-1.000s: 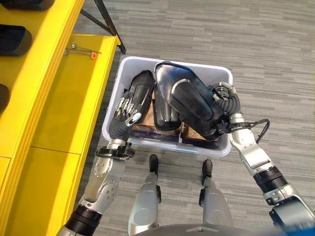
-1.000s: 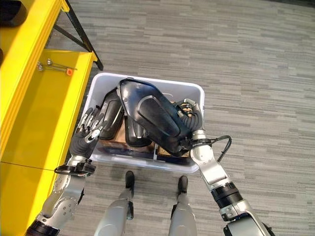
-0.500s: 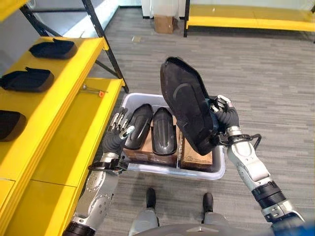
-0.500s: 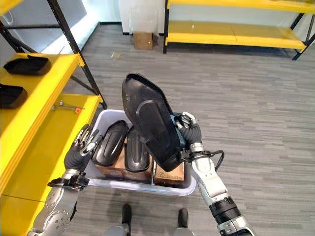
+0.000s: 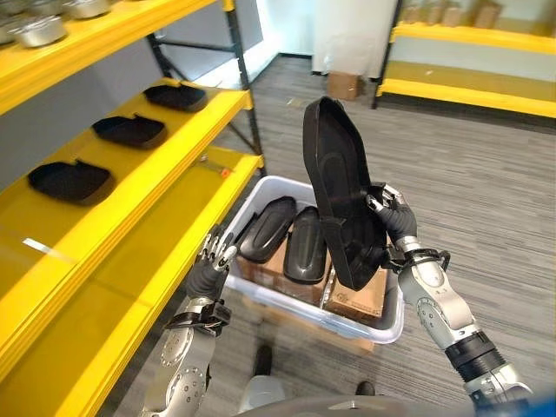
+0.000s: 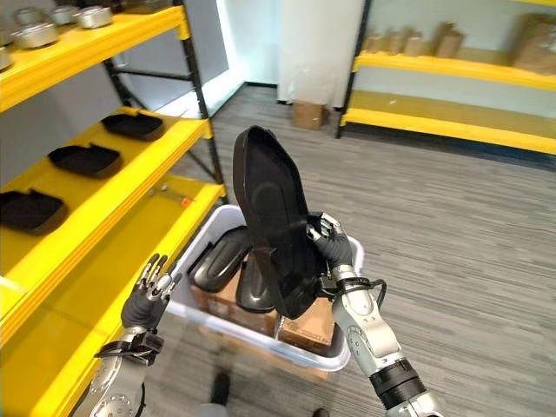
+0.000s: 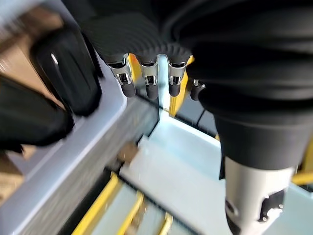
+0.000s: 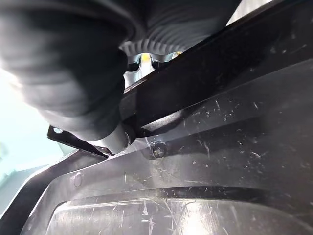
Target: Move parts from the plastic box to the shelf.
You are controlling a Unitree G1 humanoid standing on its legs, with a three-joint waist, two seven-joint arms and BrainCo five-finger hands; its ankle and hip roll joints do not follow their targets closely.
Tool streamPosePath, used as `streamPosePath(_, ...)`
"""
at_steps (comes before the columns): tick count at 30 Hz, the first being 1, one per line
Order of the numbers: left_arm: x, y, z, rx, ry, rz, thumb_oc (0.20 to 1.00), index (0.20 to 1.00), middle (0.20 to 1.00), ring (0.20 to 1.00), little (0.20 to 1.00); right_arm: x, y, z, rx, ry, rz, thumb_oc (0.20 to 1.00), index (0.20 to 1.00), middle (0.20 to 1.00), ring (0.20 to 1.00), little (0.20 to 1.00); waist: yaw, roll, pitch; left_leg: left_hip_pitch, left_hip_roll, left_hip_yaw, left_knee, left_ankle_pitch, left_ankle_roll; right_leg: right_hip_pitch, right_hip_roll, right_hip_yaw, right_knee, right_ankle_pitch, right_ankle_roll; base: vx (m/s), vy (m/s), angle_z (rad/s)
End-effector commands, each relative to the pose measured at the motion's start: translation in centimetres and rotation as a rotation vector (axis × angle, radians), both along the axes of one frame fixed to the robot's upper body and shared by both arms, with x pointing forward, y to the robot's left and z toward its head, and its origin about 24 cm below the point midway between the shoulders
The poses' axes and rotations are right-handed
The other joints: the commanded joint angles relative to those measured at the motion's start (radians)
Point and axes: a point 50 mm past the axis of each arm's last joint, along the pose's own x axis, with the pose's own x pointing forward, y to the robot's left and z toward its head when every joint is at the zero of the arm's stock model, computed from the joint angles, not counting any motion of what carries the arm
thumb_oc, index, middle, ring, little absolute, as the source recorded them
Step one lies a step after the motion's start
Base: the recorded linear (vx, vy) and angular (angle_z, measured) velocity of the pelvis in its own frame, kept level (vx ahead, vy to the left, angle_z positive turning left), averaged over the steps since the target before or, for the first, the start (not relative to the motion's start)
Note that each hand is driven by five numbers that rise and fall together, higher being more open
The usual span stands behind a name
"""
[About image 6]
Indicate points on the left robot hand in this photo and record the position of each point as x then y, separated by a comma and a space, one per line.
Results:
141, 308

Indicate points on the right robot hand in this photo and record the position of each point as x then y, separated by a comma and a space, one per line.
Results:
336, 252

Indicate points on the black sole-shaped part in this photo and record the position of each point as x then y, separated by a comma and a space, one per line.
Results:
28, 210
84, 160
217, 262
252, 289
269, 208
132, 126

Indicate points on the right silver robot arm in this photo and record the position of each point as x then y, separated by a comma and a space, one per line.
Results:
373, 334

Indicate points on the brown cardboard box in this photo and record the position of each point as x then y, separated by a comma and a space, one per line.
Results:
310, 330
226, 306

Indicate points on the white plastic box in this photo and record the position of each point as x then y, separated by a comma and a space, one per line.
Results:
330, 360

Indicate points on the yellow shelf with black posts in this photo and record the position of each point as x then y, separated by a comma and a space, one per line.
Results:
108, 204

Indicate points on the small cardboard box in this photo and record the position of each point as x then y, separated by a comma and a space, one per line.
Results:
309, 115

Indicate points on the yellow shelf with brown packages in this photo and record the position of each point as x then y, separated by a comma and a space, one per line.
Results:
452, 117

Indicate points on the dark robot foot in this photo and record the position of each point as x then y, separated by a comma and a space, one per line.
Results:
321, 412
220, 388

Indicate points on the grey robot body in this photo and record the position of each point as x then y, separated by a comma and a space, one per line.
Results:
213, 410

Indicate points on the silver metal part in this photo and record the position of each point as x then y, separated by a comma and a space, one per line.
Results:
27, 15
4, 57
35, 35
63, 14
93, 17

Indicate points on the large brown paper package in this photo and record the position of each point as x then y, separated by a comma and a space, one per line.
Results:
536, 45

